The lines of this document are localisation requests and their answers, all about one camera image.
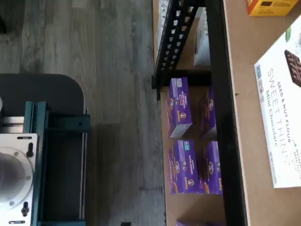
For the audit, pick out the dark grey robot base platform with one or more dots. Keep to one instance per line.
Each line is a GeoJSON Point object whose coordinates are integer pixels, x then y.
{"type": "Point", "coordinates": [58, 91]}

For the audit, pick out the grey xArm robot arm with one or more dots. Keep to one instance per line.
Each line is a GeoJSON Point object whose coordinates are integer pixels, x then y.
{"type": "Point", "coordinates": [11, 176]}

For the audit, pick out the purple Annie's snack box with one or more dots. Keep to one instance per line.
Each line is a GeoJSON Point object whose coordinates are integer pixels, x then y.
{"type": "Point", "coordinates": [214, 167]}
{"type": "Point", "coordinates": [210, 113]}
{"type": "Point", "coordinates": [181, 106]}
{"type": "Point", "coordinates": [185, 164]}

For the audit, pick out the white cardboard box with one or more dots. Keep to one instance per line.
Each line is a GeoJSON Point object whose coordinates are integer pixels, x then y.
{"type": "Point", "coordinates": [201, 40]}

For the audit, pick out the brown particleboard shelf board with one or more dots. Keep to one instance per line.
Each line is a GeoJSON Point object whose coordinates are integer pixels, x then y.
{"type": "Point", "coordinates": [171, 207]}
{"type": "Point", "coordinates": [244, 70]}

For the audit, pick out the purple Annie's hidden veggies box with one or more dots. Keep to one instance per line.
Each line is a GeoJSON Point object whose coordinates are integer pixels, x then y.
{"type": "Point", "coordinates": [197, 223]}

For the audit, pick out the white Sweet Thins cracker box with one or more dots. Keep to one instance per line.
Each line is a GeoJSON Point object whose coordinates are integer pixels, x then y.
{"type": "Point", "coordinates": [275, 117]}

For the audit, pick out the small white yellow-label box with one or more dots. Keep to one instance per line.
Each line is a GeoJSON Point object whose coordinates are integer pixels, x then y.
{"type": "Point", "coordinates": [270, 8]}

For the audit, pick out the silver robot mounting plate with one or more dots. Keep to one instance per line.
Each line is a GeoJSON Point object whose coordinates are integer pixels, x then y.
{"type": "Point", "coordinates": [26, 143]}

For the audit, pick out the black perforated metal bracket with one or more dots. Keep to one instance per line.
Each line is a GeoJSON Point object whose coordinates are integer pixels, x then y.
{"type": "Point", "coordinates": [174, 35]}

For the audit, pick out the teal aluminium mounting frame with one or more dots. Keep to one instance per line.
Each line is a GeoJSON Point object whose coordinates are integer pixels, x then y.
{"type": "Point", "coordinates": [65, 122]}

